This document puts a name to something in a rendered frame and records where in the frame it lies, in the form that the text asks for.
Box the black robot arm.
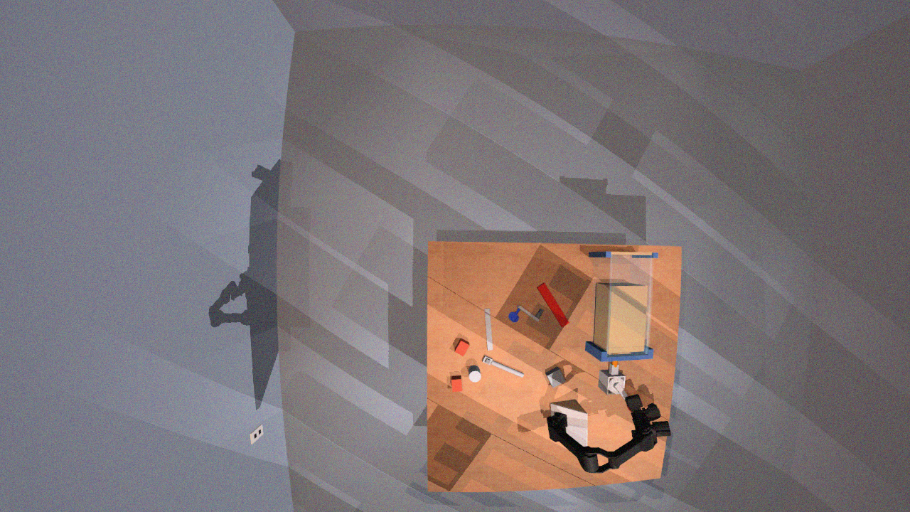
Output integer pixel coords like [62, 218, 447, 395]
[547, 403, 671, 474]

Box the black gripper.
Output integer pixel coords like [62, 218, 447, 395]
[625, 394, 648, 424]

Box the grey flat bar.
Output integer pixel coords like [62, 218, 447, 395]
[485, 308, 493, 351]

